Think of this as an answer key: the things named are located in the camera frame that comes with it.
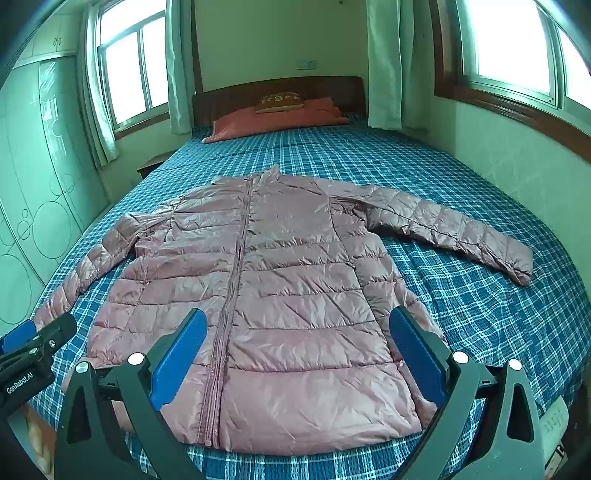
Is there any wooden framed window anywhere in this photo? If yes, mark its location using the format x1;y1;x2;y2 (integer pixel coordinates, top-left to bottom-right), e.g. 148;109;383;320
429;0;591;162

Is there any pale printed object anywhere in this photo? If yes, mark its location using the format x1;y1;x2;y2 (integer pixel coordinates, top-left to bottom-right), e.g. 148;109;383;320
538;394;575;480

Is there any salmon pink pillow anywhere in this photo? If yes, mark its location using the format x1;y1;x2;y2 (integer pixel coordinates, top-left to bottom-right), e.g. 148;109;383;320
202;97;350;145

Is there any white framed window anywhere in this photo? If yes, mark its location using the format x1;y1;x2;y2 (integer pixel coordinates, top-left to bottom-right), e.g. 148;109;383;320
95;0;171;139

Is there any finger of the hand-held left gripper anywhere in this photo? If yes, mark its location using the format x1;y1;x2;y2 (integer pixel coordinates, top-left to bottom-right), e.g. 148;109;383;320
0;320;38;355
0;314;78;372

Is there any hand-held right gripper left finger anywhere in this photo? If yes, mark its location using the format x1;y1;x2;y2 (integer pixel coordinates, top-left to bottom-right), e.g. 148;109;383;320
55;308;208;480

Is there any pale green wardrobe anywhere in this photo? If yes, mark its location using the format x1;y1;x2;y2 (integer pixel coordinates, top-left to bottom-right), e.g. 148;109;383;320
0;23;112;326

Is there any bed with blue plaid sheet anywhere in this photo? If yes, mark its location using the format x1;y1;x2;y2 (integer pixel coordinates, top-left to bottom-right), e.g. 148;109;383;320
28;111;583;480

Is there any wooden bed frame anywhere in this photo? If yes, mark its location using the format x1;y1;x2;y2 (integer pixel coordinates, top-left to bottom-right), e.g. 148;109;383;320
7;399;58;480

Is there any dark wooden wall strip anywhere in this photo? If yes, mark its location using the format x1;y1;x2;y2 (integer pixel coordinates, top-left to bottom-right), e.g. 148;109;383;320
190;0;205;95

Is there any pink quilted down jacket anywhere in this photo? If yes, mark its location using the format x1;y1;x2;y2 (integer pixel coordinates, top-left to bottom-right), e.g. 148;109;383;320
33;165;535;455

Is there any pale green curtain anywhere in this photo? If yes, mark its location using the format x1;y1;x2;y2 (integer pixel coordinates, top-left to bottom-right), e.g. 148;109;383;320
78;4;120;168
366;0;431;132
165;0;195;136

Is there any dark wooden headboard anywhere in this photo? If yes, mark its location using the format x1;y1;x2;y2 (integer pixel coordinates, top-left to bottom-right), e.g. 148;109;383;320
191;76;366;127

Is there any wooden nightstand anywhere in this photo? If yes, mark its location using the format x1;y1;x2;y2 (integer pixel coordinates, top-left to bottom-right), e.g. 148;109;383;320
137;150;175;180

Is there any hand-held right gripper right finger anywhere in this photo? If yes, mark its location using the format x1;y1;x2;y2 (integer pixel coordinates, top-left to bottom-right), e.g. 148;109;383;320
389;305;546;480

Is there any small brown cushion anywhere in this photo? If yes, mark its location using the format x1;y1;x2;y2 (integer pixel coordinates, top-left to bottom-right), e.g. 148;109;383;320
255;91;304;114

